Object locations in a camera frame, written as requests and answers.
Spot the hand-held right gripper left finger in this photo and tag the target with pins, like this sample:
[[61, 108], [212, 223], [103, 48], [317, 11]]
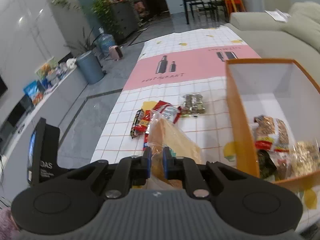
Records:
[[147, 162]]

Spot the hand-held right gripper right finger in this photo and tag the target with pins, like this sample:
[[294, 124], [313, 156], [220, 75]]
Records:
[[166, 163]]

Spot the bread slice packet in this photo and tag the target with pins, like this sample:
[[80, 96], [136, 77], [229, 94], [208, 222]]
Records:
[[175, 140]]

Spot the red packet with orange sticks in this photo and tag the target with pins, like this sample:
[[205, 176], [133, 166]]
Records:
[[145, 127]]

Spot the sausage stick packet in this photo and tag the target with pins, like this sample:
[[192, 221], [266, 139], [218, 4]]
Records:
[[136, 125]]

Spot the red bag with silver label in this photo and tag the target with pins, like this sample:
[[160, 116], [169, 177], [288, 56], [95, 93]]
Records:
[[167, 111]]

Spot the clear packet of brown cubes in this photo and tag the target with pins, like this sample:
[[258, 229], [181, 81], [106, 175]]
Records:
[[193, 103]]

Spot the orange cardboard box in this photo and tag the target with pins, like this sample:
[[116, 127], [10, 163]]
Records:
[[237, 110]]

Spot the dark green snack packet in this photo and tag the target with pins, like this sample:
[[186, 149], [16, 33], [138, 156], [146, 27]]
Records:
[[265, 162]]

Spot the brown cracker packet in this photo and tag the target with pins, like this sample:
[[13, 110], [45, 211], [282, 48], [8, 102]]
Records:
[[271, 130]]

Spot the chocolate cake packet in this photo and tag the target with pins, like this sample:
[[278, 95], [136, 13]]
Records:
[[283, 166]]

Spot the peanut packet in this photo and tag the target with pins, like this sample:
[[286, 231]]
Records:
[[306, 155]]

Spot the person's left forearm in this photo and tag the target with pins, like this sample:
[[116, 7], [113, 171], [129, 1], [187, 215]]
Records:
[[7, 220]]

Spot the dark electronic device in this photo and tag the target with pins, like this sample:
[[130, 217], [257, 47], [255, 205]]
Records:
[[17, 113]]

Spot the grey low cabinet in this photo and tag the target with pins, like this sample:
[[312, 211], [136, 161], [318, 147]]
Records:
[[57, 97]]

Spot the blue printed bag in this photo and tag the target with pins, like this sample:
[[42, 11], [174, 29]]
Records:
[[33, 92]]

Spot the teddy bear picture card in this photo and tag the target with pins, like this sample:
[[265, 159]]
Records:
[[46, 68]]

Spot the white cap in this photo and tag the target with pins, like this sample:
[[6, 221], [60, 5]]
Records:
[[71, 63]]

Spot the blue-grey trash can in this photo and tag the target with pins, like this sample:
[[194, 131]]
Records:
[[90, 67]]

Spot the checkered pink printed tablecloth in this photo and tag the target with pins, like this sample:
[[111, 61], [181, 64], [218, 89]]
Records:
[[190, 65]]

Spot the pink space heater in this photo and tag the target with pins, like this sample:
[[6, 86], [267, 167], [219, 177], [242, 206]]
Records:
[[116, 53]]

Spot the long-leaf potted plant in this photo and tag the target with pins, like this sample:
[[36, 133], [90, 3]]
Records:
[[82, 43]]

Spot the large water bottle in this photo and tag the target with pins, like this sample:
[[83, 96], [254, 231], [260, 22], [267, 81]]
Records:
[[106, 41]]

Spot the dark grey cabinet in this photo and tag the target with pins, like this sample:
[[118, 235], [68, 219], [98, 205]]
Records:
[[125, 20]]

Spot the hanging vine plant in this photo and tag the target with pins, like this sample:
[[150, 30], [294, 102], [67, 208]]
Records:
[[65, 1]]

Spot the shoe rack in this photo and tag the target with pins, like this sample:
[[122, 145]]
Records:
[[142, 7]]

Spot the tall leafy plant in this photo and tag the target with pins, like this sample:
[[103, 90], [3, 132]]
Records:
[[105, 10]]

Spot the dark dining chair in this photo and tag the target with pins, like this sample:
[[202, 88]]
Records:
[[207, 8]]

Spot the beige sofa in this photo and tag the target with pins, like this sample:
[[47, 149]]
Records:
[[262, 35]]

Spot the orange stool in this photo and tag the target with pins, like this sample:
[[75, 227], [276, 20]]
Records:
[[233, 3]]

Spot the white papers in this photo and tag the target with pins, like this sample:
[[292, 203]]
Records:
[[277, 15]]

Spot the beige cushion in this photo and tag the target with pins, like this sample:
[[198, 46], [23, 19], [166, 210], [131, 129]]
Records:
[[306, 15]]

